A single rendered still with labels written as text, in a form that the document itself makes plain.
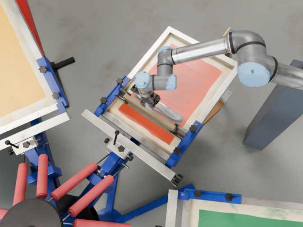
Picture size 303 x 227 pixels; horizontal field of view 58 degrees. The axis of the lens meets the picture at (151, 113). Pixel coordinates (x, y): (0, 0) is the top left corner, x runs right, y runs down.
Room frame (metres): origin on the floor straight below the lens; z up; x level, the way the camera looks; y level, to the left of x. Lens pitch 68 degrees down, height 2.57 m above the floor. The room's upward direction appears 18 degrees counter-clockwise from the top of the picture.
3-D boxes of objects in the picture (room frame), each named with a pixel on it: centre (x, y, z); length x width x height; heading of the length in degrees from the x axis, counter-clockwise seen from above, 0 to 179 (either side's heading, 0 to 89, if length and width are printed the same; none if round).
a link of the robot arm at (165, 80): (0.61, -0.11, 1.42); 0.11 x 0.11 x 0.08; 71
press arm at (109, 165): (0.43, 0.29, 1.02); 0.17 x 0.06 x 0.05; 127
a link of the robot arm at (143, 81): (0.62, -0.01, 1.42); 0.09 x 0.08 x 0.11; 71
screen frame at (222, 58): (0.76, -0.16, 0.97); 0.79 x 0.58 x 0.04; 127
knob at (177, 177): (0.21, -0.02, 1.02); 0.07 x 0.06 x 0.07; 127
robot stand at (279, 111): (0.48, -0.85, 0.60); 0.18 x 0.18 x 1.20; 51
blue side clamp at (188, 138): (0.40, -0.14, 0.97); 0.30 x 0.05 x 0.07; 127
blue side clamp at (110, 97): (0.84, 0.19, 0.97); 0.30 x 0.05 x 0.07; 127
